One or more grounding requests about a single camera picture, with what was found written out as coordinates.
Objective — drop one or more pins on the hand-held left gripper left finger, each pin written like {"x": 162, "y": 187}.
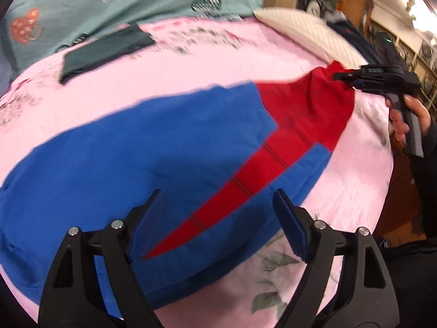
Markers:
{"x": 150, "y": 223}

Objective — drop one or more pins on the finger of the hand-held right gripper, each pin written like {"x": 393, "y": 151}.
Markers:
{"x": 344, "y": 76}

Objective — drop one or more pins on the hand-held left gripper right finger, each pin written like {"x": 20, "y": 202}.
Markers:
{"x": 290, "y": 222}

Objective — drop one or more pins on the blue and red pants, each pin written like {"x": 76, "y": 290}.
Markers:
{"x": 164, "y": 174}

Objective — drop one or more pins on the person's right hand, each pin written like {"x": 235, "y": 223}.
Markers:
{"x": 414, "y": 119}

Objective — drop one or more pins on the dark blue clothing pile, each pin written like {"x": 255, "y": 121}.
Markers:
{"x": 351, "y": 36}

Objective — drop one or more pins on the white quilted pillow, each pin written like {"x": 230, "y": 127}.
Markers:
{"x": 307, "y": 34}

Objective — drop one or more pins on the pink floral bed sheet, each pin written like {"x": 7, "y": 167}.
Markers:
{"x": 351, "y": 184}

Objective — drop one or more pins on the dark green folded garment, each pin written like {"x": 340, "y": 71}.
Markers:
{"x": 102, "y": 53}

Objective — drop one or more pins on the teal heart print blanket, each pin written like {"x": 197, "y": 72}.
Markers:
{"x": 102, "y": 6}

